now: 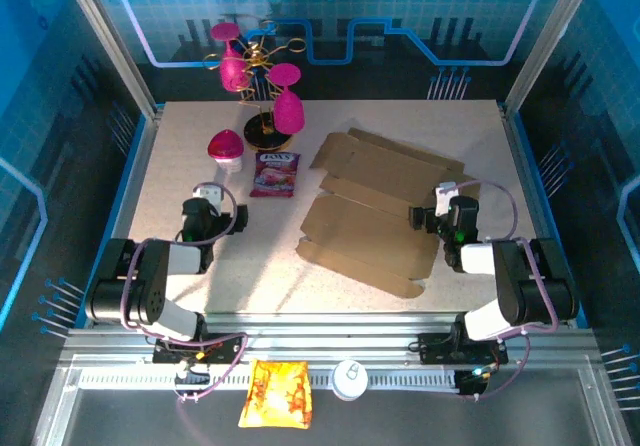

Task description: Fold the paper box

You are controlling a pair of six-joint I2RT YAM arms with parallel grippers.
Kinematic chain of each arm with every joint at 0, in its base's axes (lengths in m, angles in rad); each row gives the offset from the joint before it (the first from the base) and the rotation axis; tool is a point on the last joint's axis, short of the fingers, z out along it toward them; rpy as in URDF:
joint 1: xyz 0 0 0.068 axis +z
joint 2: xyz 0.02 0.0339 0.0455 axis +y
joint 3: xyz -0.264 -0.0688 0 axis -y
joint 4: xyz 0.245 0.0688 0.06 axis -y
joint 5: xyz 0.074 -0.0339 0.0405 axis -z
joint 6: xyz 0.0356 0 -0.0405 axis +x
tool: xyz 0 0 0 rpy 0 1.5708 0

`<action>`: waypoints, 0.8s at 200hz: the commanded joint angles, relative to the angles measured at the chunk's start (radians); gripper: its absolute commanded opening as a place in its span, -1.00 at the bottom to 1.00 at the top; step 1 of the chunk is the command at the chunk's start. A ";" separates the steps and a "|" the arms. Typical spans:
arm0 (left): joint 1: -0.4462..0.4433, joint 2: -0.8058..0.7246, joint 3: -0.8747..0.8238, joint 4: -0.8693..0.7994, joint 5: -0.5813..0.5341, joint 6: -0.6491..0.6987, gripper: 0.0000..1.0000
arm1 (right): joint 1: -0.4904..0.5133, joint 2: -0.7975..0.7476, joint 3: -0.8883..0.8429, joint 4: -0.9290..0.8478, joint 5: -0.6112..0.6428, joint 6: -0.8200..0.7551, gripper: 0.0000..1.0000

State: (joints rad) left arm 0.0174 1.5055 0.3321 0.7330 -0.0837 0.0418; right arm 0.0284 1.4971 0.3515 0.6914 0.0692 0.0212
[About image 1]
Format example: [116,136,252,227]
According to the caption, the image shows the brown cardboard box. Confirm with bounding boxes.
[294,126,481,300]

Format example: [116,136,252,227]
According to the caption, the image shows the purple candy bag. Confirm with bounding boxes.
[248,151,302,199]

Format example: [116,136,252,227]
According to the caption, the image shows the pink egg-shaped white cup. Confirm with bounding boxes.
[207,129,245,175]

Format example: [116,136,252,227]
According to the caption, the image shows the pink glasses on gold rack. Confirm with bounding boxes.
[202,19,307,150]

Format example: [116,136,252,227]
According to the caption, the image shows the pink glitter wine glass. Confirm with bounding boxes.
[267,63,306,136]
[209,21,254,93]

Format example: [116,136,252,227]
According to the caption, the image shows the yellow snack bag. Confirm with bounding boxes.
[237,358,315,431]

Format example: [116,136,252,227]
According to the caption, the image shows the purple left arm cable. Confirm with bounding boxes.
[119,181,250,403]

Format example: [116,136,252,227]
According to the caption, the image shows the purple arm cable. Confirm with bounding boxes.
[452,179,561,402]
[119,181,250,403]

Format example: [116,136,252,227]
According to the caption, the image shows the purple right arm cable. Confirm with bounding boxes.
[452,179,561,402]

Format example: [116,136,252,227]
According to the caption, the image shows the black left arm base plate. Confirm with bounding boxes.
[152,333,246,365]

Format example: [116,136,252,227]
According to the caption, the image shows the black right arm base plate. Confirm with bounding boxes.
[417,332,509,366]

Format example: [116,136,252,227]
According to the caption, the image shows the aluminium extrusion frame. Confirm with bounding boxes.
[29,0,636,446]

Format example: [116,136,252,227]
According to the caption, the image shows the white slotted cable duct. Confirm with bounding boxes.
[77,371,461,393]

